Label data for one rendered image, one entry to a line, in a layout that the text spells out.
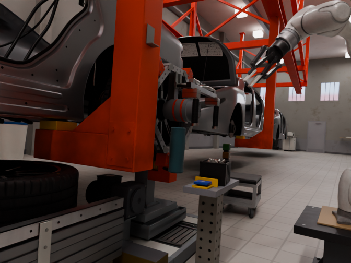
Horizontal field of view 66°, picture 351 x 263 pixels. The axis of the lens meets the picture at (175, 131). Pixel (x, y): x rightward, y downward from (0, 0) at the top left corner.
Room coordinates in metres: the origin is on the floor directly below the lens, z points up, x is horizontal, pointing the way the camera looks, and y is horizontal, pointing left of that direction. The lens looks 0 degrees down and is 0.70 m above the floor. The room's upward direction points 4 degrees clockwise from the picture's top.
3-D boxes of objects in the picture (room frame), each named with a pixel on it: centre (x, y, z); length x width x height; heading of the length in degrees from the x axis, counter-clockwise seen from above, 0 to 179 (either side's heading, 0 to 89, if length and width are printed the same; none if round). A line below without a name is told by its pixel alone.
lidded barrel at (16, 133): (5.40, 3.30, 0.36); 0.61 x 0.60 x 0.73; 58
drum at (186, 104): (1.67, -0.03, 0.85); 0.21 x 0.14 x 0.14; 63
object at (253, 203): (2.60, -0.65, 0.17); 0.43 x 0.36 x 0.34; 156
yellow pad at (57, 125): (1.51, 0.66, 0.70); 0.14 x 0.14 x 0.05; 63
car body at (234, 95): (6.60, -1.01, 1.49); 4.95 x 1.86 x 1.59; 153
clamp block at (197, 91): (1.46, -0.07, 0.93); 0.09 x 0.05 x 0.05; 63
